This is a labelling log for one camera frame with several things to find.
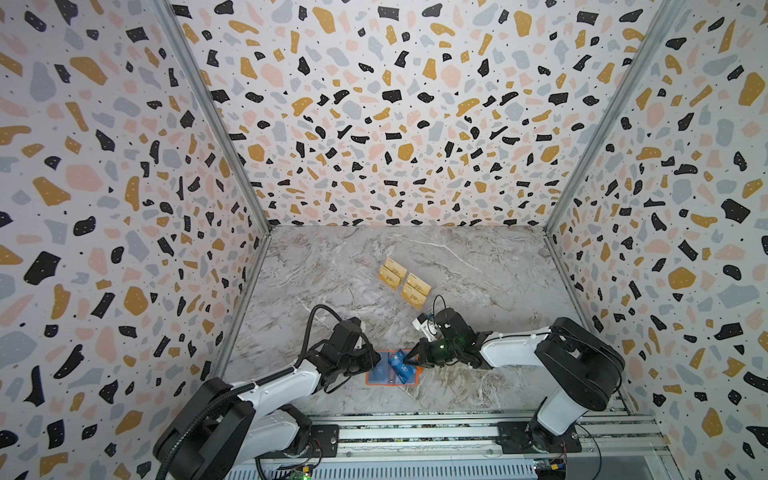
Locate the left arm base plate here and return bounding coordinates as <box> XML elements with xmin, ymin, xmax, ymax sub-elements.
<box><xmin>281</xmin><ymin>424</ymin><xmax>340</xmax><ymax>458</ymax></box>

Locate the right aluminium corner post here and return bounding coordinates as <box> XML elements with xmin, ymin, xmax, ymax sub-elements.
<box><xmin>544</xmin><ymin>0</ymin><xmax>687</xmax><ymax>238</ymax></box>

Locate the gold card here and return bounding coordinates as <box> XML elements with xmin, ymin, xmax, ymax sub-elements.
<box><xmin>401</xmin><ymin>284</ymin><xmax>426</xmax><ymax>309</ymax></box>
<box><xmin>384</xmin><ymin>258</ymin><xmax>407</xmax><ymax>279</ymax></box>
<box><xmin>378</xmin><ymin>266</ymin><xmax>402</xmax><ymax>290</ymax></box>
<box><xmin>406</xmin><ymin>273</ymin><xmax>431</xmax><ymax>296</ymax></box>

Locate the left aluminium corner post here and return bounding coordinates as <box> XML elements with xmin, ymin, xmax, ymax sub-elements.
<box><xmin>149</xmin><ymin>0</ymin><xmax>272</xmax><ymax>235</ymax></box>

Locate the aluminium corner post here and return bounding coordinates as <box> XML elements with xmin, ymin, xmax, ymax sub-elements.
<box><xmin>544</xmin><ymin>0</ymin><xmax>687</xmax><ymax>238</ymax></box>
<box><xmin>149</xmin><ymin>0</ymin><xmax>272</xmax><ymax>235</ymax></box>

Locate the left black corrugated cable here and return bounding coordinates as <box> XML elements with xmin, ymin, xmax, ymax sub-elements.
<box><xmin>154</xmin><ymin>304</ymin><xmax>343</xmax><ymax>480</ymax></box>

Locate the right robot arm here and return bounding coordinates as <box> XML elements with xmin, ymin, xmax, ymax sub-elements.
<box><xmin>402</xmin><ymin>308</ymin><xmax>625</xmax><ymax>454</ymax></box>

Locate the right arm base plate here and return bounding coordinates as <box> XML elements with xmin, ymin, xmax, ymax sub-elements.
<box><xmin>496</xmin><ymin>419</ymin><xmax>582</xmax><ymax>454</ymax></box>

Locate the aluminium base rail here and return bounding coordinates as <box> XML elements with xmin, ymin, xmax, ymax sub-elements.
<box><xmin>224</xmin><ymin>411</ymin><xmax>683</xmax><ymax>479</ymax></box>

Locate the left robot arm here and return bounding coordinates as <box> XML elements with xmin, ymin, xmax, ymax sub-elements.
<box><xmin>153</xmin><ymin>317</ymin><xmax>381</xmax><ymax>479</ymax></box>

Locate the orange card holder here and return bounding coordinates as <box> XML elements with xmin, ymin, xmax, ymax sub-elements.
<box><xmin>365</xmin><ymin>350</ymin><xmax>423</xmax><ymax>387</ymax></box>

